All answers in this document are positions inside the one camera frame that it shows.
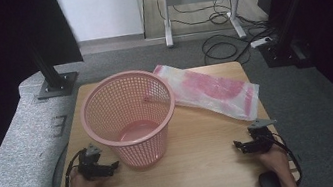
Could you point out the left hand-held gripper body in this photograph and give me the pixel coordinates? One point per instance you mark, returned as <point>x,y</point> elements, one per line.
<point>89,164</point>

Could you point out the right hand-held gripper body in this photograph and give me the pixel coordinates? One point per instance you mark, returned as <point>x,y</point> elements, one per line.
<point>261,141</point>

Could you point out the pink mesh basket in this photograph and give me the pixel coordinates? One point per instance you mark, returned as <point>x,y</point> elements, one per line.
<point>130,112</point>

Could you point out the pink flowered plastic bag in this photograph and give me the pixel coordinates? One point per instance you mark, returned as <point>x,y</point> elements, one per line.
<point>214,91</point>

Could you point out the person's right hand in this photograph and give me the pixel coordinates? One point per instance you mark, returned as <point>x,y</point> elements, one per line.
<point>276,160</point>

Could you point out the black chair armrest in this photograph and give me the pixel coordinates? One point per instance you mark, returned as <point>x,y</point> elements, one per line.
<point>270,186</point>

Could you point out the black metal stand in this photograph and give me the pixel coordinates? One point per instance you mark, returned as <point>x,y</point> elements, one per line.
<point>54,81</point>
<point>285,47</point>

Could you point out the white power strip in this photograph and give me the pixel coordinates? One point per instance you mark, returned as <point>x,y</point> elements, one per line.
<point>261,42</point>

